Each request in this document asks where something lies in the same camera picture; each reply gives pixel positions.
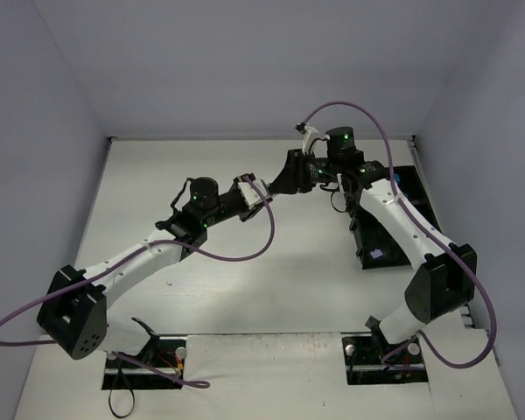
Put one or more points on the purple square lego brick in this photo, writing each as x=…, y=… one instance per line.
x=376, y=254

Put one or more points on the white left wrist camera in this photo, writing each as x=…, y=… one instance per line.
x=254, y=192

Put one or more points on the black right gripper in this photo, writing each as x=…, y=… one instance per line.
x=296, y=171

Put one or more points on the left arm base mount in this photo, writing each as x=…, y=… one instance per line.
x=165, y=353

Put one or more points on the black four-compartment sorting bin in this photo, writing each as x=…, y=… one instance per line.
x=369, y=234

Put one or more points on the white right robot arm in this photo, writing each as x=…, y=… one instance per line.
x=384, y=219

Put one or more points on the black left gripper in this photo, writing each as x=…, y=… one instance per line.
x=237, y=197

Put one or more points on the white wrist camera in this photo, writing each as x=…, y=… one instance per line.
x=309, y=133
x=254, y=192

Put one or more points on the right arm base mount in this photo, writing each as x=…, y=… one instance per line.
x=367, y=362

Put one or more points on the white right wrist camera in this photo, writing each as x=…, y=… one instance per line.
x=309, y=133

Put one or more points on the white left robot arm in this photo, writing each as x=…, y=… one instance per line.
x=76, y=317

